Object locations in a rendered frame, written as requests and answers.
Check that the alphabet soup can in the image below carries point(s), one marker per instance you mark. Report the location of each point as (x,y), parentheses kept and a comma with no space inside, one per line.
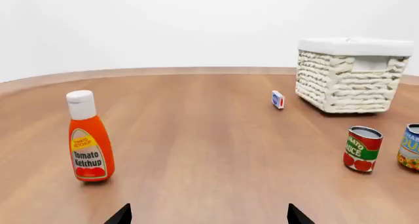
(410,148)

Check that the cream cheese box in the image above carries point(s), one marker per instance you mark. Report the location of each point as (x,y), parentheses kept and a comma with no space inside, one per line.
(278,99)

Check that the white woven basket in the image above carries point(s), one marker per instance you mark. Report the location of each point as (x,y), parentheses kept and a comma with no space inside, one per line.
(350,76)

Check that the tomato sauce can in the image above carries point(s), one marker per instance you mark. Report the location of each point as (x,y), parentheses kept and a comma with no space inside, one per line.
(361,149)

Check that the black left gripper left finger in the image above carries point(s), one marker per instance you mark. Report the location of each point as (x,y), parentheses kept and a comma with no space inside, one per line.
(122,216)

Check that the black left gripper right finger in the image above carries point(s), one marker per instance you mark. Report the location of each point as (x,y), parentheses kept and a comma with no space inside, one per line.
(297,216)

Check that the tomato ketchup bottle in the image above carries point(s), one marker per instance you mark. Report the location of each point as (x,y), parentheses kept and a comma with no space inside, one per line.
(89,145)

